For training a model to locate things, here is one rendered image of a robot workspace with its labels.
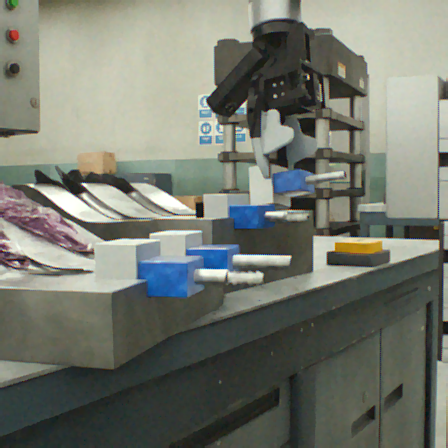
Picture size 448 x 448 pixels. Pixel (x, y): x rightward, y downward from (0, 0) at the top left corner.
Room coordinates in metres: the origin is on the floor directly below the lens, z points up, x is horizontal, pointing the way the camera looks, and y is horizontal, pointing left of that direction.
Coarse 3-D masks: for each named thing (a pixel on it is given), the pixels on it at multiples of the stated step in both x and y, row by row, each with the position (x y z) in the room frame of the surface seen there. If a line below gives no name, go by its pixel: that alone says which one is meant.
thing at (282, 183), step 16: (256, 176) 0.88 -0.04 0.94; (272, 176) 0.86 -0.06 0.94; (288, 176) 0.85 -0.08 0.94; (304, 176) 0.85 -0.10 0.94; (320, 176) 0.84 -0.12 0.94; (336, 176) 0.83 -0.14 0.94; (256, 192) 0.87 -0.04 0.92; (272, 192) 0.86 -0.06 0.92; (288, 192) 0.86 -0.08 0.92; (304, 192) 0.86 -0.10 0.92
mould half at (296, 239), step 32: (32, 192) 0.90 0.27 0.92; (64, 192) 0.92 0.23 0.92; (96, 192) 0.97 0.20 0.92; (160, 192) 1.09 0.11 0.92; (96, 224) 0.83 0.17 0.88; (128, 224) 0.80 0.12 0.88; (160, 224) 0.77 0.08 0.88; (192, 224) 0.74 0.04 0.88; (224, 224) 0.75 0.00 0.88; (288, 224) 0.88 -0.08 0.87; (224, 288) 0.75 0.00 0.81
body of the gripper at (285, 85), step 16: (256, 32) 0.90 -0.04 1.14; (272, 32) 0.88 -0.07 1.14; (288, 32) 0.88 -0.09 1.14; (304, 32) 0.88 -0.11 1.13; (272, 48) 0.90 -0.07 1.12; (288, 48) 0.88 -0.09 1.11; (304, 48) 0.87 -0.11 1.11; (272, 64) 0.90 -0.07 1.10; (288, 64) 0.86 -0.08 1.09; (304, 64) 0.86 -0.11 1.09; (256, 80) 0.88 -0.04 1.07; (272, 80) 0.88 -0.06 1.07; (288, 80) 0.86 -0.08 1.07; (304, 80) 0.87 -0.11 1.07; (320, 80) 0.90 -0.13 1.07; (272, 96) 0.88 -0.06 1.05; (288, 96) 0.85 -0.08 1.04; (304, 96) 0.87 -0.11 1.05; (288, 112) 0.92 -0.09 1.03; (304, 112) 0.90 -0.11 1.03
